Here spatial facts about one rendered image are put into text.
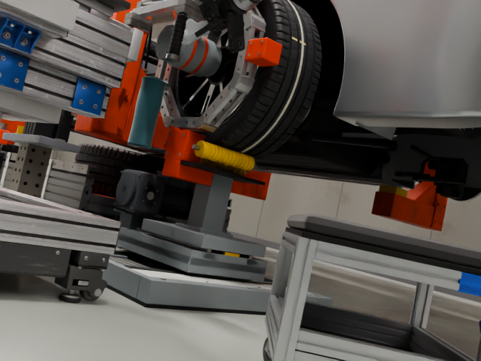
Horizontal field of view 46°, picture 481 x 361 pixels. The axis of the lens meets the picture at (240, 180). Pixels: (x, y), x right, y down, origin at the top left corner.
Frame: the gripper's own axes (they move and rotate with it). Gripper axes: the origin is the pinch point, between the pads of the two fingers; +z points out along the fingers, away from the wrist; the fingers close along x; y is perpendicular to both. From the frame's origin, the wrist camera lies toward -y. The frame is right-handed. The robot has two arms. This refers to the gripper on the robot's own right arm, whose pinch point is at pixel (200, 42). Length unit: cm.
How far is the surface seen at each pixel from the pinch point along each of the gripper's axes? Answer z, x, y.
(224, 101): 16.1, -15.5, -16.1
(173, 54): 13.4, -1.4, 2.9
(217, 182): 42, -20, -39
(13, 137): 109, 9, 16
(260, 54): -2.4, -20.2, -9.2
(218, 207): 45, -18, -48
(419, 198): 91, -235, -115
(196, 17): 7.6, -12.3, 10.8
